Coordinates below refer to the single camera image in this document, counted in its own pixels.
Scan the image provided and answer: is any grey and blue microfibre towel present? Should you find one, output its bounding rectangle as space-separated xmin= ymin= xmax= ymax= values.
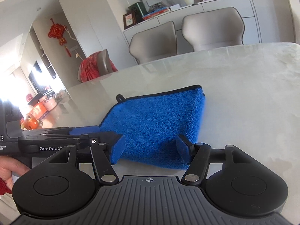
xmin=99 ymin=85 xmax=206 ymax=170

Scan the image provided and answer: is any person's left hand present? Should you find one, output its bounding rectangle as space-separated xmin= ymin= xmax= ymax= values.
xmin=1 ymin=156 xmax=29 ymax=191

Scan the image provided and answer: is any pink container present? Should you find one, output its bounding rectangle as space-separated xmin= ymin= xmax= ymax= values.
xmin=39 ymin=95 xmax=57 ymax=112

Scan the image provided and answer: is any chair with red cloth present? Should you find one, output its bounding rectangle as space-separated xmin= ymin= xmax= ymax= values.
xmin=77 ymin=49 xmax=118 ymax=83

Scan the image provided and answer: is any red Chinese knot ornament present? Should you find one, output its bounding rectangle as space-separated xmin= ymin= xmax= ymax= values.
xmin=48 ymin=18 xmax=72 ymax=57

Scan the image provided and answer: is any beige dining chair left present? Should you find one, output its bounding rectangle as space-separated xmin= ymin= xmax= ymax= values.
xmin=129 ymin=21 xmax=177 ymax=65

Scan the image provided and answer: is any beige dining chair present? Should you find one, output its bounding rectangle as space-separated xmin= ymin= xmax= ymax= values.
xmin=181 ymin=7 xmax=245 ymax=52
xmin=129 ymin=21 xmax=177 ymax=65

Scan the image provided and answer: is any framed flower picture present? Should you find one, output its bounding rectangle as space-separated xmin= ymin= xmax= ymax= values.
xmin=123 ymin=11 xmax=137 ymax=29

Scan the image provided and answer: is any beige dining chair right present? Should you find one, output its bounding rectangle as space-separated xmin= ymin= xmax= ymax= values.
xmin=181 ymin=7 xmax=245 ymax=52

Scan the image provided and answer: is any stack of books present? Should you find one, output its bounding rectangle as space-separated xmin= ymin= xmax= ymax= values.
xmin=142 ymin=7 xmax=171 ymax=21

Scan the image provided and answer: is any white sideboard cabinet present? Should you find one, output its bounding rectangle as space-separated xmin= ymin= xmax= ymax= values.
xmin=122 ymin=0 xmax=263 ymax=54

